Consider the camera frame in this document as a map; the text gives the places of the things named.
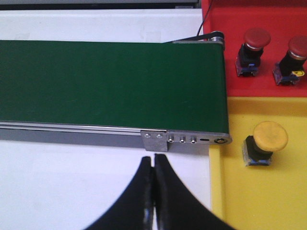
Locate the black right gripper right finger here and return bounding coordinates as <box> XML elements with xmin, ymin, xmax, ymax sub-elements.
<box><xmin>153</xmin><ymin>154</ymin><xmax>233</xmax><ymax>230</ymax></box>

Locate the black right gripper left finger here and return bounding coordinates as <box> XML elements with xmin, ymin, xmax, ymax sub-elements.
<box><xmin>87</xmin><ymin>156</ymin><xmax>154</xmax><ymax>230</ymax></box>

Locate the yellow mushroom push button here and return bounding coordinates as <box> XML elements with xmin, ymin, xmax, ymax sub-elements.
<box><xmin>242</xmin><ymin>121</ymin><xmax>288</xmax><ymax>166</ymax></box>

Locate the red mushroom push button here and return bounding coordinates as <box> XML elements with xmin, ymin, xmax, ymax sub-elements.
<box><xmin>273</xmin><ymin>35</ymin><xmax>307</xmax><ymax>85</ymax></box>
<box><xmin>235</xmin><ymin>27</ymin><xmax>271</xmax><ymax>77</ymax></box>

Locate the yellow plastic tray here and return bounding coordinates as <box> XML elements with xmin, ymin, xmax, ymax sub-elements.
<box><xmin>209</xmin><ymin>97</ymin><xmax>307</xmax><ymax>230</ymax></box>

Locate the green conveyor belt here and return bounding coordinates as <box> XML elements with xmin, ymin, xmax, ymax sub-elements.
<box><xmin>0</xmin><ymin>40</ymin><xmax>229</xmax><ymax>133</ymax></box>

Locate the black drive belt pulley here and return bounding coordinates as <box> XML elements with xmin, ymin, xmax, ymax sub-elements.
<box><xmin>170</xmin><ymin>31</ymin><xmax>225</xmax><ymax>49</ymax></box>

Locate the red plastic tray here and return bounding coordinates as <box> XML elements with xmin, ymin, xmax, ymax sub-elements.
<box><xmin>201</xmin><ymin>0</ymin><xmax>307</xmax><ymax>97</ymax></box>

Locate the red and black wire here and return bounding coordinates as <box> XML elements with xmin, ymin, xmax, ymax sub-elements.
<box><xmin>196</xmin><ymin>0</ymin><xmax>215</xmax><ymax>36</ymax></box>

